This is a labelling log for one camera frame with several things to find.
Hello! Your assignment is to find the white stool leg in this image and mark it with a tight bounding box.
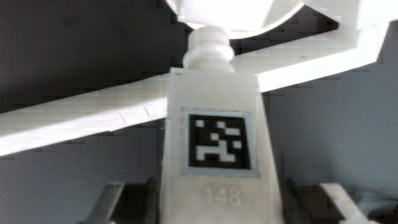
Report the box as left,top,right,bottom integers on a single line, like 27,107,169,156
160,27,285,224

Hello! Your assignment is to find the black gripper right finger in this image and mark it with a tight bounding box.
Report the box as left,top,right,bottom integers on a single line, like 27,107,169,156
283,179,379,224

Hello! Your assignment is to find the white fence bar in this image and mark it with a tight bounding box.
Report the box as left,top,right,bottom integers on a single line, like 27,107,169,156
0,43,381,158
304,0,398,49

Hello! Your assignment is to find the white front fence bar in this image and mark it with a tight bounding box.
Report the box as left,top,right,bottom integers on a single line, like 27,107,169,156
0,43,381,158

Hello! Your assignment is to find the white right fence bar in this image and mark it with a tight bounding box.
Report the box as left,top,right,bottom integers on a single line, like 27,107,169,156
304,0,398,49

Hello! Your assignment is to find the white round stool seat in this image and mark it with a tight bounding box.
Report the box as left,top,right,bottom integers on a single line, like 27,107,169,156
166,0,304,39

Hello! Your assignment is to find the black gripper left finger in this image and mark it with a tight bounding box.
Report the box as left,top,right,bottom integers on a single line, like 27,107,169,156
79,178,160,224

